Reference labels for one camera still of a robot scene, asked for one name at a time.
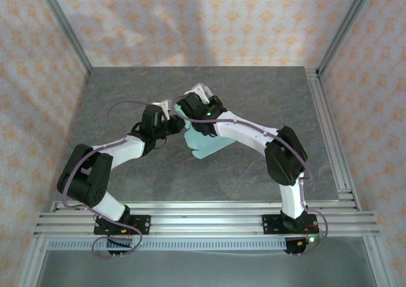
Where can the long aluminium base rails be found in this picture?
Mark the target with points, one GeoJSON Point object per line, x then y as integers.
{"type": "Point", "coordinates": [206, 223]}

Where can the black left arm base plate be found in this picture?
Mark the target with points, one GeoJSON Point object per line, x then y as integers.
{"type": "Point", "coordinates": [142, 225]}

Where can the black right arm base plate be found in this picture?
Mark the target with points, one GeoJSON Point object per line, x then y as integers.
{"type": "Point", "coordinates": [269, 225]}

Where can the short aluminium frame leg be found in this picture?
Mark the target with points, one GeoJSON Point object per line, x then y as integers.
{"type": "Point", "coordinates": [31, 264]}
{"type": "Point", "coordinates": [377, 264]}

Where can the aluminium side rail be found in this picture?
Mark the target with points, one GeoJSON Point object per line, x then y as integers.
{"type": "Point", "coordinates": [320, 103]}

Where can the slanted aluminium frame post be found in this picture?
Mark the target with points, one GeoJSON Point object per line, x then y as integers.
{"type": "Point", "coordinates": [63, 26]}
{"type": "Point", "coordinates": [345, 26]}

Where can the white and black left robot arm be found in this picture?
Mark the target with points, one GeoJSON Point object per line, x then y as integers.
{"type": "Point", "coordinates": [127, 150]}

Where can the light green paper box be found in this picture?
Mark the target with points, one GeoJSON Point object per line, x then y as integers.
{"type": "Point", "coordinates": [204, 147]}

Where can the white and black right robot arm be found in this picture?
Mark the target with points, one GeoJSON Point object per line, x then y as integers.
{"type": "Point", "coordinates": [244, 131]}

